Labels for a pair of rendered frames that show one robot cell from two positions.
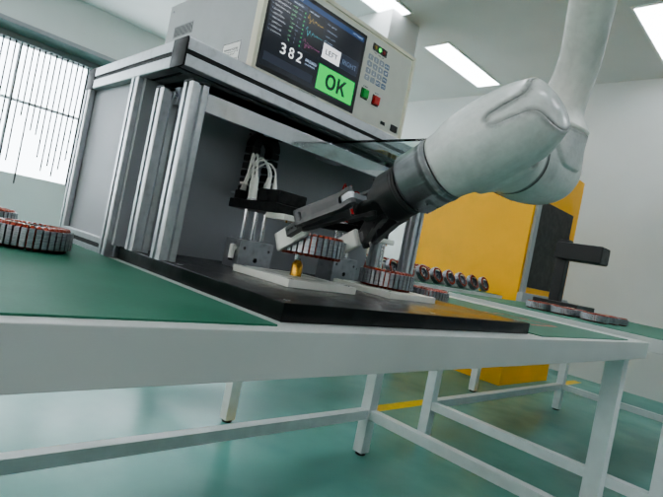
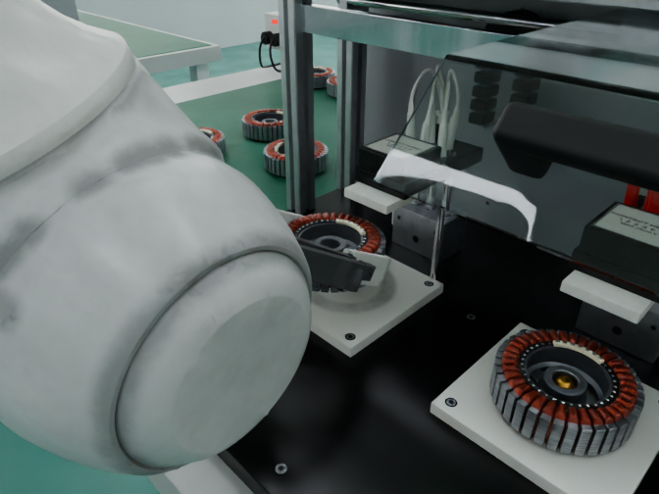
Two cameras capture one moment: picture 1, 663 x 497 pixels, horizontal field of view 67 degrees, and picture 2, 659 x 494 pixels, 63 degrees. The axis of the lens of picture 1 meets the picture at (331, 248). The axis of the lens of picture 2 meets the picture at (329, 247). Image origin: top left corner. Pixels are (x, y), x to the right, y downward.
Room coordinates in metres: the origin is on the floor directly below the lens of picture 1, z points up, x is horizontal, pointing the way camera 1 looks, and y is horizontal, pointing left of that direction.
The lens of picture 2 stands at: (0.82, -0.44, 1.13)
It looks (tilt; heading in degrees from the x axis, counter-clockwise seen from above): 31 degrees down; 90
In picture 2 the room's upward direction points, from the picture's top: straight up
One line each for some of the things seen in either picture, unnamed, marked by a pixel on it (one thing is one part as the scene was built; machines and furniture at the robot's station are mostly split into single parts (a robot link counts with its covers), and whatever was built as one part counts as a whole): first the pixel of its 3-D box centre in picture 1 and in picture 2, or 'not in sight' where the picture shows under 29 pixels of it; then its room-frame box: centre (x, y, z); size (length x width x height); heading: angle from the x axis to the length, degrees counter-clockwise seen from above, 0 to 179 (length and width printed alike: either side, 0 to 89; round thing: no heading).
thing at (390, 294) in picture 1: (384, 290); (556, 408); (1.01, -0.12, 0.78); 0.15 x 0.15 x 0.01; 45
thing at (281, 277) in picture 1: (294, 278); (348, 287); (0.84, 0.05, 0.78); 0.15 x 0.15 x 0.01; 45
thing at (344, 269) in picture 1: (336, 268); (629, 312); (1.11, -0.02, 0.80); 0.08 x 0.05 x 0.06; 135
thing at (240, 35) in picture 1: (286, 75); not in sight; (1.16, 0.18, 1.22); 0.44 x 0.39 x 0.20; 135
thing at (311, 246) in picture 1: (311, 246); (329, 250); (0.82, 0.03, 0.84); 0.11 x 0.11 x 0.04
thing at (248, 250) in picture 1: (248, 253); (428, 225); (0.94, 0.15, 0.80); 0.08 x 0.05 x 0.06; 135
